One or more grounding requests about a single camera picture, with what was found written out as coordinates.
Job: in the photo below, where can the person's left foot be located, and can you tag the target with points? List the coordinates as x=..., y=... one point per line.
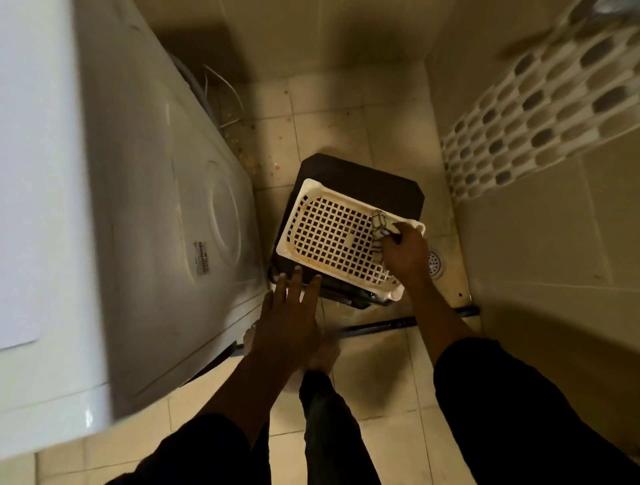
x=248, y=341

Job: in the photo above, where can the person's right forearm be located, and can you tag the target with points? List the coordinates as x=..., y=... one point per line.
x=500, y=409

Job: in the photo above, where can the white washing machine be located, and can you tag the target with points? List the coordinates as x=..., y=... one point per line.
x=150, y=225

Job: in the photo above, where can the dark floor threshold strip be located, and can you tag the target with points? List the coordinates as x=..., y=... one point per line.
x=375, y=326

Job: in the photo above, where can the dark plastic stool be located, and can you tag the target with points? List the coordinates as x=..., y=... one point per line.
x=360, y=180

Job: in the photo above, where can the person's left hand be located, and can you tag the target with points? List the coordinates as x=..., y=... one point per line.
x=287, y=325

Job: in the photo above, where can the person's right hand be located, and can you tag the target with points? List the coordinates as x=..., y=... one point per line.
x=407, y=252

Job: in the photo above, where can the person's left forearm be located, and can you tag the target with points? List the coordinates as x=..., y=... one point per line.
x=225, y=419

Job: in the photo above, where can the person's dark trousers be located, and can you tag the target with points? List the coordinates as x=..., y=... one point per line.
x=332, y=434

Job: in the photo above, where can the black-lined patterned cloth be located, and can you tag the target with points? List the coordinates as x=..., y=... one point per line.
x=380, y=222

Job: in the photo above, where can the round metal floor drain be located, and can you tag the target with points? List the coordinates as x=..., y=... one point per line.
x=436, y=264

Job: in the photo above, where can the white perforated plastic basket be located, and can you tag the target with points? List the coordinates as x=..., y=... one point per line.
x=330, y=240

